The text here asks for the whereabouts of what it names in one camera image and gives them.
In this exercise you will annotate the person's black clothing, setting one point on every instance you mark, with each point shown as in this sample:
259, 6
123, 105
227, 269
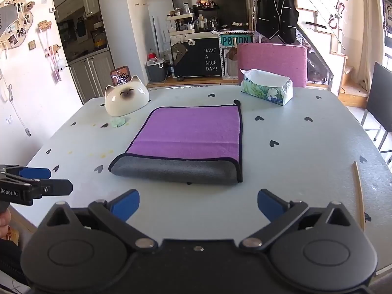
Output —
9, 260

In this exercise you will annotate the green coaster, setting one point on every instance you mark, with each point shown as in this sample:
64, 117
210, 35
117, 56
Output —
118, 122

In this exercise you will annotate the soft tissue pack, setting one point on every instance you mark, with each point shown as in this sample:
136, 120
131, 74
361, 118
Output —
266, 91

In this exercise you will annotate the black chalkboard sign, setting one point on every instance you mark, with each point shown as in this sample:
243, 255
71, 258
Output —
197, 59

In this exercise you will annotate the grey trash bin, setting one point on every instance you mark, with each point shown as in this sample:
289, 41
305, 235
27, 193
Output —
156, 73

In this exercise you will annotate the black chair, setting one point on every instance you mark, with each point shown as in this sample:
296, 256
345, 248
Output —
379, 92

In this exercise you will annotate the wall photo collage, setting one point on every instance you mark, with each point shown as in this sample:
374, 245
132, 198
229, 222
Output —
15, 29

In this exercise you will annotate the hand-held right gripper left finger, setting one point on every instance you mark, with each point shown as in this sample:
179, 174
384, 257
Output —
125, 204

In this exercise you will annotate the wooden wall hook rack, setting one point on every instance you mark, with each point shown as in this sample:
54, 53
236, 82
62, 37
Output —
45, 25

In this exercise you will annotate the cat face ceramic bowl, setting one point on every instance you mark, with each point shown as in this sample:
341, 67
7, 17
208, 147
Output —
125, 99

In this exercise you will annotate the pink chair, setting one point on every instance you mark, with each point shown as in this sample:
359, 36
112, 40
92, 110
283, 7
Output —
272, 57

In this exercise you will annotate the person's left hand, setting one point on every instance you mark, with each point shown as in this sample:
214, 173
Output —
4, 223

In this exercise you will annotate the black vest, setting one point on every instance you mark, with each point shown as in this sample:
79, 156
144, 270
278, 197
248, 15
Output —
275, 15

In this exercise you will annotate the small picture frame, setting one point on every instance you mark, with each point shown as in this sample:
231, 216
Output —
120, 73

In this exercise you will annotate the teal licence plate sign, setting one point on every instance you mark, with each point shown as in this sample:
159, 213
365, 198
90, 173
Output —
234, 40

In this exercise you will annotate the white cosmetics rack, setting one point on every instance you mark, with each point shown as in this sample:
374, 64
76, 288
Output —
181, 24

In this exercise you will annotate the wooden staircase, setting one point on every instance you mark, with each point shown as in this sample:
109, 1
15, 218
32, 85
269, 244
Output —
352, 93

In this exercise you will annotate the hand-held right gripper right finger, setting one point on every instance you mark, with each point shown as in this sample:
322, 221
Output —
270, 205

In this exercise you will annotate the purple and grey towel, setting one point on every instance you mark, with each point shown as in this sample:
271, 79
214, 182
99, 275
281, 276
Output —
190, 128

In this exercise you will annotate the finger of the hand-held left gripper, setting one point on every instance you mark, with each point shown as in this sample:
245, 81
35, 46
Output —
35, 173
55, 187

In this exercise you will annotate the wooden chopstick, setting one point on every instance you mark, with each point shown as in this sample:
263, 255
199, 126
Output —
358, 190

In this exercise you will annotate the grey kitchen cabinet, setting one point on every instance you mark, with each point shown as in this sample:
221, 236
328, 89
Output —
92, 73

